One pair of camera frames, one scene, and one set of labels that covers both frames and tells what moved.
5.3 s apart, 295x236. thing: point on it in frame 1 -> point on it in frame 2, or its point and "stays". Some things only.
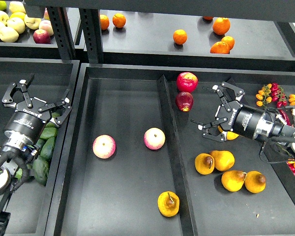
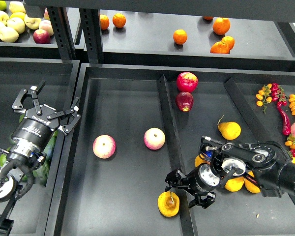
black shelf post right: x=91 y=24 stays
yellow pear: x=255 y=182 stays
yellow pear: x=168 y=203 stays
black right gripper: x=245 y=121 -> x=199 y=180
